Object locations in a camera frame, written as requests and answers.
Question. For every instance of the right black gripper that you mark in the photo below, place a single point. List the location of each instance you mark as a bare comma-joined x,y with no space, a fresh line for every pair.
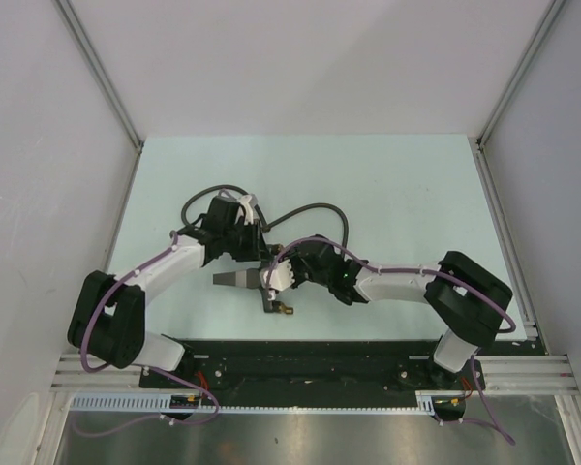
294,258

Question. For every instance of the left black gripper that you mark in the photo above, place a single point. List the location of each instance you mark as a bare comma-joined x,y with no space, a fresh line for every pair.
257,249

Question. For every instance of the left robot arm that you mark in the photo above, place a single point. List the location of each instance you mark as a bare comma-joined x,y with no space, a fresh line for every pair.
109,322

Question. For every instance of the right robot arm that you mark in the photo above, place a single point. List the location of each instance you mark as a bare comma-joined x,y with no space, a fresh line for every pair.
470,301

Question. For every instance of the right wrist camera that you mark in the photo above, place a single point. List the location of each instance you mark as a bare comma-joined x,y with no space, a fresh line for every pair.
277,280

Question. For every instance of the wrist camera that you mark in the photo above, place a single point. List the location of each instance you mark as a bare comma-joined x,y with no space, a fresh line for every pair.
248,205
277,280

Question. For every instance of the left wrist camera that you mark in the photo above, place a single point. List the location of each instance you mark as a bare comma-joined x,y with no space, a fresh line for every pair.
248,205

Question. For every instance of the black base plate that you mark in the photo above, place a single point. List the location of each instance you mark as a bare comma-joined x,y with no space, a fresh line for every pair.
313,373

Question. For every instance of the right aluminium corner post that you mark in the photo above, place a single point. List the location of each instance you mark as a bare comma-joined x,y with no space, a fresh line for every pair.
540,35

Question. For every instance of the aluminium corner post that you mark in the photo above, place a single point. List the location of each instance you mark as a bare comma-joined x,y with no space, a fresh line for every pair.
540,35
94,62

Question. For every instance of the slotted cable duct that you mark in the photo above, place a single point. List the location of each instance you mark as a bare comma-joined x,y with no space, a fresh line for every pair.
184,403

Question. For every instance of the aluminium frame rail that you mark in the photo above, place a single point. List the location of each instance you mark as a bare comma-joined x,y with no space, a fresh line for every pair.
528,375

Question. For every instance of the left aluminium corner post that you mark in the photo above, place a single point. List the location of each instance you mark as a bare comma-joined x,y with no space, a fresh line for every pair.
94,62

